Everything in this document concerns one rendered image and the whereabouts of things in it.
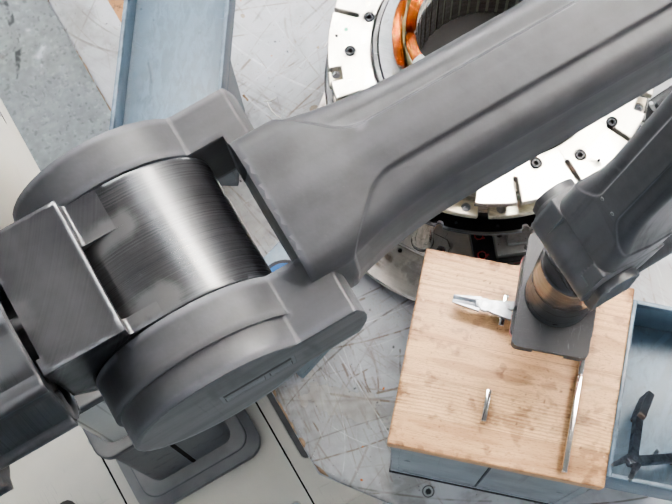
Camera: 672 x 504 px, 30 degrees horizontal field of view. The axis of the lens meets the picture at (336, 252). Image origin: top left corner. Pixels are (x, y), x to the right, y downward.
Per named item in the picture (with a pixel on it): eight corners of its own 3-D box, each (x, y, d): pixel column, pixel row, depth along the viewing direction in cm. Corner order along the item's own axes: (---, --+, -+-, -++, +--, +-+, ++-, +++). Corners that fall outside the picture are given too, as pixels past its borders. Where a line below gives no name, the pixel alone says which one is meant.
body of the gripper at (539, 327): (601, 250, 109) (617, 225, 102) (584, 363, 107) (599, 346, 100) (527, 237, 110) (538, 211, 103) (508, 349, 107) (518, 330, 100)
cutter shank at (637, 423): (632, 418, 119) (636, 415, 119) (639, 422, 119) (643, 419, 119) (626, 462, 115) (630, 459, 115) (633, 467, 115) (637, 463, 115)
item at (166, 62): (175, 51, 157) (131, -65, 130) (260, 55, 157) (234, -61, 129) (155, 241, 151) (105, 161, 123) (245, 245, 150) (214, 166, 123)
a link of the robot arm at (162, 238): (-66, 266, 43) (2, 398, 42) (192, 123, 44) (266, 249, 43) (10, 322, 52) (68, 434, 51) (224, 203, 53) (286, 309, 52)
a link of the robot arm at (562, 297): (528, 245, 96) (569, 307, 94) (603, 201, 97) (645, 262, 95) (518, 269, 103) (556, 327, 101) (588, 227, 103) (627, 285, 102)
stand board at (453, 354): (630, 293, 120) (635, 287, 118) (600, 490, 115) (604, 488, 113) (425, 254, 122) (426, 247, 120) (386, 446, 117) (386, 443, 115)
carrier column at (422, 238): (435, 236, 147) (444, 179, 127) (428, 255, 147) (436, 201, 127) (415, 229, 148) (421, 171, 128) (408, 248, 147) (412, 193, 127)
